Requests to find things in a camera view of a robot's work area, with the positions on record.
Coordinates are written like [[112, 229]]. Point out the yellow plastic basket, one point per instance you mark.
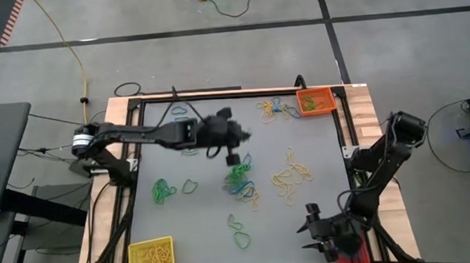
[[134, 253]]

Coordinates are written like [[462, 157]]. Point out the black metal bar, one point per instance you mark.
[[200, 90]]

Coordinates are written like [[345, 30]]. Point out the black clamp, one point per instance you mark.
[[300, 81]]

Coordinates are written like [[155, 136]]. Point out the black desk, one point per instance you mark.
[[3, 168]]

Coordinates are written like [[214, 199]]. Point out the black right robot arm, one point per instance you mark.
[[381, 160]]

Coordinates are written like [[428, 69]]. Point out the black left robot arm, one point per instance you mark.
[[138, 133]]

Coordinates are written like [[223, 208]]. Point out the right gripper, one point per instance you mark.
[[341, 234]]

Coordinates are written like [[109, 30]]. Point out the black desk leg frame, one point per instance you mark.
[[41, 208]]

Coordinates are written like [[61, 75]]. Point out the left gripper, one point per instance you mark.
[[217, 132]]

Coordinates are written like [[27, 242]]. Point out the red plastic basket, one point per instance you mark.
[[365, 253]]

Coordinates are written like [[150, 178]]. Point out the grey table mat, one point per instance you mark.
[[175, 223]]

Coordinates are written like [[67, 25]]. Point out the orange plastic basket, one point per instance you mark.
[[330, 94]]

